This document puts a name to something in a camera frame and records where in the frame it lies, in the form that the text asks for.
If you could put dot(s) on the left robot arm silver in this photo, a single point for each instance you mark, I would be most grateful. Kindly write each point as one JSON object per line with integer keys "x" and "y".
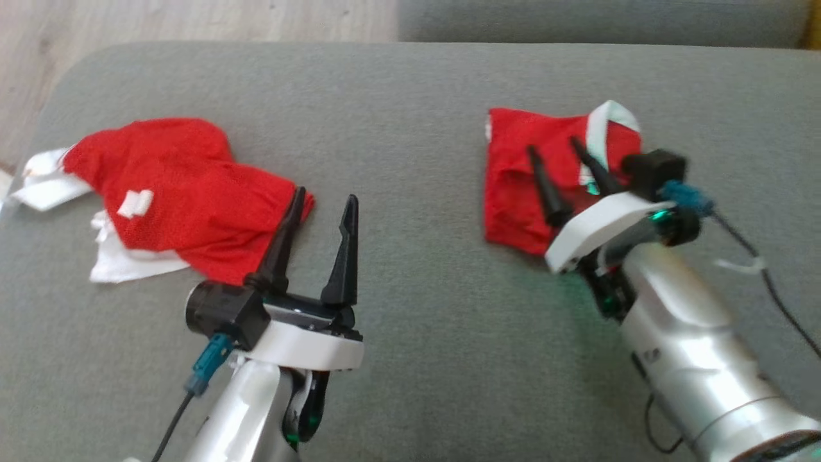
{"x": 244, "y": 417}

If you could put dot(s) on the yellow pillow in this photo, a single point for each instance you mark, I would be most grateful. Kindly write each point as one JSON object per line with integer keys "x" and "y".
{"x": 813, "y": 22}

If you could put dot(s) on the grey sofa seat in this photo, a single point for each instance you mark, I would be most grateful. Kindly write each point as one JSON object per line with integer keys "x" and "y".
{"x": 436, "y": 321}

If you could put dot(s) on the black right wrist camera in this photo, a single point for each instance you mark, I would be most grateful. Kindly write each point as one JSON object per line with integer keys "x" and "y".
{"x": 654, "y": 170}

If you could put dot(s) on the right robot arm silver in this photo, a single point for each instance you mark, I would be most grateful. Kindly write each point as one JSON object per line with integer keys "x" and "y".
{"x": 693, "y": 346}

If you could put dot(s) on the red white basketball jersey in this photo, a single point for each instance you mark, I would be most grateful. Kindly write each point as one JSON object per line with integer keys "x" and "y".
{"x": 192, "y": 199}

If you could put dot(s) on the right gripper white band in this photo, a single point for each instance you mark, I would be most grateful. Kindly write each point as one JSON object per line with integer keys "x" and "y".
{"x": 596, "y": 224}

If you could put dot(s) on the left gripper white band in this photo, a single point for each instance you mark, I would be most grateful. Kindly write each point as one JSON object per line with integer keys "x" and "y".
{"x": 308, "y": 343}

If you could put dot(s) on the grey sofa cushion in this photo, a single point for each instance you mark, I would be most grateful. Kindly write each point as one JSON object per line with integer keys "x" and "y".
{"x": 577, "y": 19}

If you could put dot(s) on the red shorts with white stripe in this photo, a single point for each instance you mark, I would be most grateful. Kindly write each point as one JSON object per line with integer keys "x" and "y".
{"x": 513, "y": 205}

